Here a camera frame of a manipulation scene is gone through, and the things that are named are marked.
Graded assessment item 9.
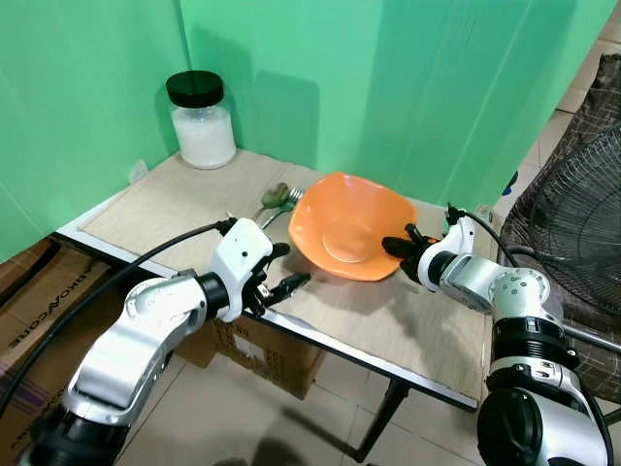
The black wire-guard fan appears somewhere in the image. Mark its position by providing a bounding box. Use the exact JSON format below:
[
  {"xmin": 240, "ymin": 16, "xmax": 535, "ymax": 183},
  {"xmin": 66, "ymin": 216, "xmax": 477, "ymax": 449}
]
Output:
[{"xmin": 503, "ymin": 124, "xmax": 621, "ymax": 343}]

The printed brown cardboard box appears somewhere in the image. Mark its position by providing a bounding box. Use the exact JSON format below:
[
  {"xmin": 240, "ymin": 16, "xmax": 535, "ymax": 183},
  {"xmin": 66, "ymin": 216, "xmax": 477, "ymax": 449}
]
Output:
[{"xmin": 0, "ymin": 237, "xmax": 147, "ymax": 457}]

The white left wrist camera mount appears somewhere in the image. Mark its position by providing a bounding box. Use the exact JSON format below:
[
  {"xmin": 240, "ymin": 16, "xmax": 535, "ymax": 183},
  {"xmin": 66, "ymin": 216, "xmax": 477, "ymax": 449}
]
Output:
[{"xmin": 209, "ymin": 218, "xmax": 276, "ymax": 323}]

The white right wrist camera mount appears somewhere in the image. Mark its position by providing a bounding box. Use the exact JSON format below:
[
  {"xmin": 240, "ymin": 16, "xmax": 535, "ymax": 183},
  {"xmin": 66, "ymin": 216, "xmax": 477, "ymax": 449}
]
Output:
[{"xmin": 441, "ymin": 215, "xmax": 479, "ymax": 270}]

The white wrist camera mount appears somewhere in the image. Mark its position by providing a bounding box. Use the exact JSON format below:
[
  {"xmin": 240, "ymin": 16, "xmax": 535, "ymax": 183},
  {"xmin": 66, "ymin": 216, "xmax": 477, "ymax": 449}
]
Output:
[
  {"xmin": 441, "ymin": 215, "xmax": 479, "ymax": 270},
  {"xmin": 209, "ymin": 218, "xmax": 276, "ymax": 323}
]

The plain brown cardboard box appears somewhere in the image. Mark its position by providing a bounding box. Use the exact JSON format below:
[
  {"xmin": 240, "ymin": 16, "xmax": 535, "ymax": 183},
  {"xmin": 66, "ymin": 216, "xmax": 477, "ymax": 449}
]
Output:
[{"xmin": 173, "ymin": 309, "xmax": 327, "ymax": 401}]

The glass jar with black lid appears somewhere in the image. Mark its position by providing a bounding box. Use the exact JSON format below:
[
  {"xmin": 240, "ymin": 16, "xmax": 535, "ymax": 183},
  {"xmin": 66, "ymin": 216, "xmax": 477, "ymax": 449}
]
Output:
[{"xmin": 165, "ymin": 71, "xmax": 239, "ymax": 171}]

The green backdrop cloth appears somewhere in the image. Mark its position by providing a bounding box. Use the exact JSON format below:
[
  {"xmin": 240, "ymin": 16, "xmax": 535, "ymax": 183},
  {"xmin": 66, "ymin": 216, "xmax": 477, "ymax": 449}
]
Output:
[{"xmin": 0, "ymin": 0, "xmax": 620, "ymax": 265}]

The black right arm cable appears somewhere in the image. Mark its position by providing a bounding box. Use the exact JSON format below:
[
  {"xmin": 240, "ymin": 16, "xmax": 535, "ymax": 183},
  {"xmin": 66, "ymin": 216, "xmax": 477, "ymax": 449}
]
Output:
[{"xmin": 445, "ymin": 203, "xmax": 527, "ymax": 275}]

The beige table mat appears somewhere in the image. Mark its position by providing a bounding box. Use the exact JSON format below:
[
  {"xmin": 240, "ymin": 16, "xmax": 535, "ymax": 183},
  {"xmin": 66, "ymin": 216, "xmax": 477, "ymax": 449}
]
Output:
[{"xmin": 80, "ymin": 149, "xmax": 507, "ymax": 400}]

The chair with brown checked cloth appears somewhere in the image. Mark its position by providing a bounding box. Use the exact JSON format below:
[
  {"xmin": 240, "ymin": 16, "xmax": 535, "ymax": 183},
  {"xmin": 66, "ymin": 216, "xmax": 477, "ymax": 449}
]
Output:
[{"xmin": 493, "ymin": 52, "xmax": 621, "ymax": 404}]

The white-framed folding table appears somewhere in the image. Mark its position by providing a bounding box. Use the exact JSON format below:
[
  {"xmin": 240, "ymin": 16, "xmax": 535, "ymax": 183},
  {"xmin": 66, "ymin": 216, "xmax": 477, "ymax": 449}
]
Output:
[{"xmin": 55, "ymin": 146, "xmax": 517, "ymax": 463}]

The orange plastic bowl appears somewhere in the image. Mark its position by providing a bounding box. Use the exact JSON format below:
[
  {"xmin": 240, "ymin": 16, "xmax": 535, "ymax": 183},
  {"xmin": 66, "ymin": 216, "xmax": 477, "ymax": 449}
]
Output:
[{"xmin": 287, "ymin": 172, "xmax": 419, "ymax": 283}]

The green metal spoon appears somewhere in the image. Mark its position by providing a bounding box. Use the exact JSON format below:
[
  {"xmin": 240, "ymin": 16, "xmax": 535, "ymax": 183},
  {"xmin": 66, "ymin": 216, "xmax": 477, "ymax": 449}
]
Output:
[
  {"xmin": 266, "ymin": 189, "xmax": 305, "ymax": 231},
  {"xmin": 253, "ymin": 183, "xmax": 291, "ymax": 228}
]

